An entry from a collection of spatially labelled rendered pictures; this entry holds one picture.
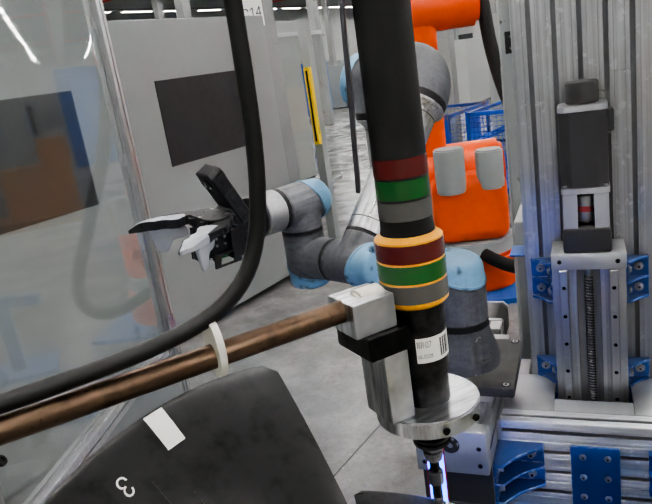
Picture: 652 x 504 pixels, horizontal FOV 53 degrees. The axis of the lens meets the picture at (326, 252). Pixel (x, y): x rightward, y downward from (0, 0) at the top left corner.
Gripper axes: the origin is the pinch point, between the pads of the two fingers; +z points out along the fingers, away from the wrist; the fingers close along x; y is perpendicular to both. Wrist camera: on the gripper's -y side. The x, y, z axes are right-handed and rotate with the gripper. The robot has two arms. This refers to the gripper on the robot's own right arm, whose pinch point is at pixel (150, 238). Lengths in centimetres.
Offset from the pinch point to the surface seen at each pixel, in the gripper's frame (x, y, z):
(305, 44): 382, 11, -382
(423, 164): -62, -23, 14
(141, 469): -48, -1, 28
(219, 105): 305, 38, -226
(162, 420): -46, -3, 25
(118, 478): -48, -2, 30
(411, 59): -62, -29, 14
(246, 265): -59, -20, 25
